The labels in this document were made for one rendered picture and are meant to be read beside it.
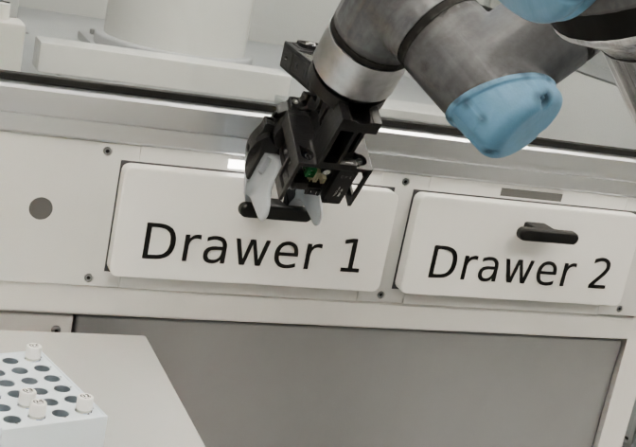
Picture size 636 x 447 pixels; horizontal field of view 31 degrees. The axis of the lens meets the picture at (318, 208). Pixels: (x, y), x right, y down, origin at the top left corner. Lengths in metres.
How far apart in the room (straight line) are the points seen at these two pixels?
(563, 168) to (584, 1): 0.83
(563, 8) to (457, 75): 0.37
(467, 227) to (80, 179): 0.41
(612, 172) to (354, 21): 0.51
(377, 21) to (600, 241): 0.54
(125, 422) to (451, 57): 0.40
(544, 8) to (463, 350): 0.88
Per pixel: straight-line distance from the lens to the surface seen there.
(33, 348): 0.96
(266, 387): 1.25
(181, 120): 1.10
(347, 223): 1.17
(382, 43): 0.90
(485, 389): 1.37
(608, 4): 0.49
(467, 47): 0.85
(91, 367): 1.06
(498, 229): 1.26
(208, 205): 1.12
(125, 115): 1.09
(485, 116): 0.83
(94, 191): 1.11
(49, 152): 1.09
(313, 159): 0.98
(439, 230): 1.22
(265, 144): 1.04
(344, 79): 0.93
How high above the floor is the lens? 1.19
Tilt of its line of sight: 14 degrees down
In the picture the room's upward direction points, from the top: 11 degrees clockwise
